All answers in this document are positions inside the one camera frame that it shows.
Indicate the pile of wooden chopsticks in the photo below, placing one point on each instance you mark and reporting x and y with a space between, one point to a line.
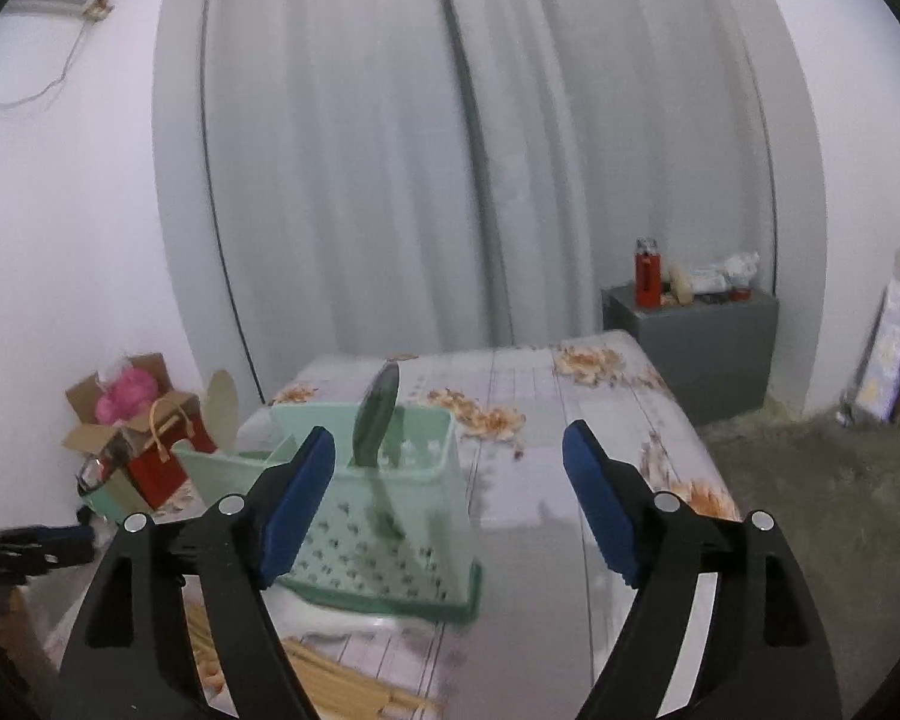
345 682

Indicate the red gift bag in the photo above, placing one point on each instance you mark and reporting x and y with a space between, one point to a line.
157 476

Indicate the mint green utensil basket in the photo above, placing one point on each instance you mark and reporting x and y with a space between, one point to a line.
390 540

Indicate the white packets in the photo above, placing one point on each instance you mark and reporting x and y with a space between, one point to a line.
727 270

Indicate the teal box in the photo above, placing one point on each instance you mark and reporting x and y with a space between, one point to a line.
101 502

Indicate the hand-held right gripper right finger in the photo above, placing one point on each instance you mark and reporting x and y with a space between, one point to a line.
600 510

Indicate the brown cardboard box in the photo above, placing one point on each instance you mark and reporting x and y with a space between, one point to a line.
82 394

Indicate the beige cylinder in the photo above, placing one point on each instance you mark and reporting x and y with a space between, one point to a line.
679 285

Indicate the beige wooden spoon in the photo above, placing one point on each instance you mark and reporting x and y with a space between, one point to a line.
221 405

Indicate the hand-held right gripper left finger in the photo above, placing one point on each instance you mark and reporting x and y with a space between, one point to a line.
300 510

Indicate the grey curtain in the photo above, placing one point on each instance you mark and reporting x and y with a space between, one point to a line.
345 165

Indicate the small red item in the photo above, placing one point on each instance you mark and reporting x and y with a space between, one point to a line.
739 293

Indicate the floral checked tablecloth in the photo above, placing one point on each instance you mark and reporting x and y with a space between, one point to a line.
540 465

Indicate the pink plastic bag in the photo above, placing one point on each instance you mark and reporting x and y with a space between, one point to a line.
124 397

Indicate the purple printed pack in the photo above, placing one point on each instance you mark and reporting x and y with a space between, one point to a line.
889 345

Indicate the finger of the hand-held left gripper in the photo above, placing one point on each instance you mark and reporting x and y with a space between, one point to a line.
64 544
11 574

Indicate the red bottle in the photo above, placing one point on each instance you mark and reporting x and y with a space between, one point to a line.
647 277

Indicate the grey cabinet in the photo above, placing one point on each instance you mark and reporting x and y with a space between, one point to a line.
697 352

